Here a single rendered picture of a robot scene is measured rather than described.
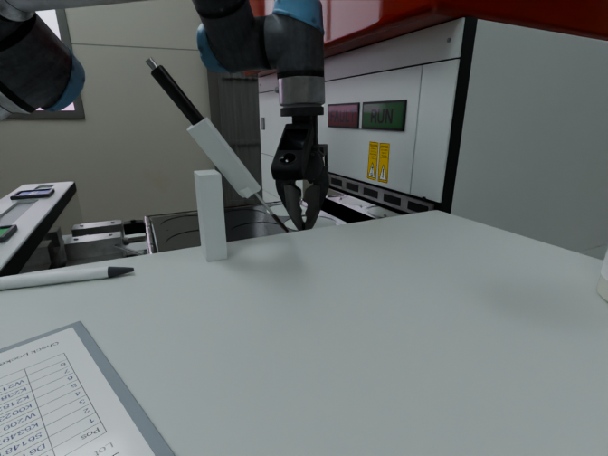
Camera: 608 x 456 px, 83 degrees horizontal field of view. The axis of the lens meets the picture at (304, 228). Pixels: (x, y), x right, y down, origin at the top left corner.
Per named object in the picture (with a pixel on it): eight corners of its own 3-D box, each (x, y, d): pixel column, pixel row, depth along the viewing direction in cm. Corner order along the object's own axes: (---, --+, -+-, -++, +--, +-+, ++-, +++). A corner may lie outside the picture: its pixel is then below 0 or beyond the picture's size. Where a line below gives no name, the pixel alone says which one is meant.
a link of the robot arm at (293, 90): (321, 74, 51) (268, 78, 52) (321, 108, 52) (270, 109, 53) (327, 80, 58) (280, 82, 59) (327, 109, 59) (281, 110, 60)
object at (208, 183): (252, 242, 38) (246, 117, 34) (264, 254, 35) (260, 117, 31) (196, 251, 36) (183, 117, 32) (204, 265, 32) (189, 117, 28)
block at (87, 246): (123, 245, 61) (120, 230, 60) (123, 252, 58) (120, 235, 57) (70, 253, 57) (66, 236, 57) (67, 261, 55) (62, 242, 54)
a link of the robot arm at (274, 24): (275, 10, 56) (327, 4, 54) (279, 82, 59) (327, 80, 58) (261, -7, 49) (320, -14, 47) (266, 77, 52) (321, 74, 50)
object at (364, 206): (308, 213, 94) (308, 178, 91) (427, 278, 56) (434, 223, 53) (301, 213, 93) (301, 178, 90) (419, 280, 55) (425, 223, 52)
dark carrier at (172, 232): (302, 203, 85) (302, 200, 85) (394, 249, 55) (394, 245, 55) (151, 220, 71) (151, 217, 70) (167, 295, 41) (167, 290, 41)
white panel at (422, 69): (269, 195, 127) (265, 78, 114) (440, 292, 57) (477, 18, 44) (261, 195, 125) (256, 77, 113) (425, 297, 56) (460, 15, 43)
